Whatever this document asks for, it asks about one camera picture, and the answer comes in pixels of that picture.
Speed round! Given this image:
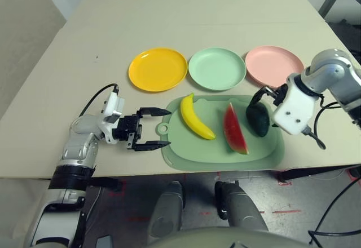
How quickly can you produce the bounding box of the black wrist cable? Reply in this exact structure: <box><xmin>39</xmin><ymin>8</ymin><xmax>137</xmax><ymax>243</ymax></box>
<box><xmin>80</xmin><ymin>83</ymin><xmax>119</xmax><ymax>118</ymax></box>
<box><xmin>301</xmin><ymin>101</ymin><xmax>361</xmax><ymax>248</ymax></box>

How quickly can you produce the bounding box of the green cutting board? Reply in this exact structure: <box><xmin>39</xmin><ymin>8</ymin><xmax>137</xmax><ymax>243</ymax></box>
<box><xmin>156</xmin><ymin>94</ymin><xmax>285</xmax><ymax>172</ymax></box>

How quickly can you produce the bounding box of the grey oblong box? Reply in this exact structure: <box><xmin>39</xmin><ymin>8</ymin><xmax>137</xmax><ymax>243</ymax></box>
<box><xmin>95</xmin><ymin>234</ymin><xmax>113</xmax><ymax>248</ymax></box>

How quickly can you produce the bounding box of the grey robot torso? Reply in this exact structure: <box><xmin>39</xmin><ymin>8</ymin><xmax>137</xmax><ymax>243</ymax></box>
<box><xmin>146</xmin><ymin>225</ymin><xmax>311</xmax><ymax>248</ymax></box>

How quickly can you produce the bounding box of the grey robot leg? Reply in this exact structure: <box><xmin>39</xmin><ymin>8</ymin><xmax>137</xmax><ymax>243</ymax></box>
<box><xmin>214</xmin><ymin>180</ymin><xmax>268</xmax><ymax>232</ymax></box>
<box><xmin>148</xmin><ymin>180</ymin><xmax>184</xmax><ymax>239</ymax></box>

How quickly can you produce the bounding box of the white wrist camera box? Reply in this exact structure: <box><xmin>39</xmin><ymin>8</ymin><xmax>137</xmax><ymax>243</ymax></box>
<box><xmin>99</xmin><ymin>91</ymin><xmax>125</xmax><ymax>125</ymax></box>
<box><xmin>272</xmin><ymin>82</ymin><xmax>321</xmax><ymax>135</ymax></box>

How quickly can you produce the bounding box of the red watermelon slice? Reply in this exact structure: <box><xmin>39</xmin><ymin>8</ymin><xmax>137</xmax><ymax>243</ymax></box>
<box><xmin>223</xmin><ymin>102</ymin><xmax>250</xmax><ymax>156</ymax></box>

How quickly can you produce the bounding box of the green plastic plate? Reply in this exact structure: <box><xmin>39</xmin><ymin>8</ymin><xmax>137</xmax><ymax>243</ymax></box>
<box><xmin>188</xmin><ymin>47</ymin><xmax>246</xmax><ymax>92</ymax></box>

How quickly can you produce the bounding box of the yellow toy banana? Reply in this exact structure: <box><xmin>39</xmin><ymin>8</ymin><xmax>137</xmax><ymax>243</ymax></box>
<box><xmin>180</xmin><ymin>92</ymin><xmax>217</xmax><ymax>141</ymax></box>

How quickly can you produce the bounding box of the black-legged side table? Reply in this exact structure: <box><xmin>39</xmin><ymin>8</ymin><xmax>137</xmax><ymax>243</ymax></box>
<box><xmin>318</xmin><ymin>0</ymin><xmax>361</xmax><ymax>25</ymax></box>

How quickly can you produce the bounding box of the grey left robot leg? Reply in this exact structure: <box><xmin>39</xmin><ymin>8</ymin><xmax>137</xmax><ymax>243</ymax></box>
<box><xmin>148</xmin><ymin>180</ymin><xmax>184</xmax><ymax>239</ymax></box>

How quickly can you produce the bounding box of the pink plastic plate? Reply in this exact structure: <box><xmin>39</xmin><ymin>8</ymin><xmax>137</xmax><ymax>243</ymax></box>
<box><xmin>244</xmin><ymin>45</ymin><xmax>305</xmax><ymax>88</ymax></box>

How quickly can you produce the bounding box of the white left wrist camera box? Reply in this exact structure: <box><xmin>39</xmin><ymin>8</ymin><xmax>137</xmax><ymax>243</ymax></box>
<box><xmin>99</xmin><ymin>91</ymin><xmax>125</xmax><ymax>125</ymax></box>

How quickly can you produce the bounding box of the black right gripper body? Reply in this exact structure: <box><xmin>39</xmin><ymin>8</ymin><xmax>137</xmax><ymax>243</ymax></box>
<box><xmin>270</xmin><ymin>83</ymin><xmax>289</xmax><ymax>107</ymax></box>

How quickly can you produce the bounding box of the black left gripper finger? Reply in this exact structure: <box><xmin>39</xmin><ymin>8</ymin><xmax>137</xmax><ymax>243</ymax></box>
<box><xmin>132</xmin><ymin>140</ymin><xmax>172</xmax><ymax>152</ymax></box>
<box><xmin>137</xmin><ymin>107</ymin><xmax>172</xmax><ymax>119</ymax></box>

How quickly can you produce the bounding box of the yellow plastic plate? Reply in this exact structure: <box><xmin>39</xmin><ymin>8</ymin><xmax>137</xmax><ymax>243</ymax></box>
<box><xmin>128</xmin><ymin>47</ymin><xmax>188</xmax><ymax>93</ymax></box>

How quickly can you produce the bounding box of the dark green avocado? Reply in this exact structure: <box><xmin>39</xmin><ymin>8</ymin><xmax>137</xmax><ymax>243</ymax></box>
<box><xmin>245</xmin><ymin>102</ymin><xmax>271</xmax><ymax>138</ymax></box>

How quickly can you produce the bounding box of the grey right robot leg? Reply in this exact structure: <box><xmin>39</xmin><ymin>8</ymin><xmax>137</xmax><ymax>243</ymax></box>
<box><xmin>214</xmin><ymin>180</ymin><xmax>268</xmax><ymax>232</ymax></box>

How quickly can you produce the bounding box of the black table foot bar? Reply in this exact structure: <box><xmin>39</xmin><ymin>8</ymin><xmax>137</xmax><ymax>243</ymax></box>
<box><xmin>278</xmin><ymin>165</ymin><xmax>361</xmax><ymax>183</ymax></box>
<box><xmin>87</xmin><ymin>176</ymin><xmax>126</xmax><ymax>192</ymax></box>

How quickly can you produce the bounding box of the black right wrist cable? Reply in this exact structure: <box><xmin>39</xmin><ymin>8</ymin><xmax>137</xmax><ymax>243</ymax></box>
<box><xmin>301</xmin><ymin>101</ymin><xmax>361</xmax><ymax>248</ymax></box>

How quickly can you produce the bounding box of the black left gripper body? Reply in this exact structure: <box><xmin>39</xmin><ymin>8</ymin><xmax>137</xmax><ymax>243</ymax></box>
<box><xmin>112</xmin><ymin>114</ymin><xmax>143</xmax><ymax>150</ymax></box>

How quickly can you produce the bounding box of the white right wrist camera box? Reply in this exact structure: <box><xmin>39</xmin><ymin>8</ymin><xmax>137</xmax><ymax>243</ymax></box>
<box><xmin>272</xmin><ymin>82</ymin><xmax>321</xmax><ymax>135</ymax></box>

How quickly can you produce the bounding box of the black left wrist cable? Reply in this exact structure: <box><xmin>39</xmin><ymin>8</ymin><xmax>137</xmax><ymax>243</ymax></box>
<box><xmin>80</xmin><ymin>83</ymin><xmax>119</xmax><ymax>118</ymax></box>

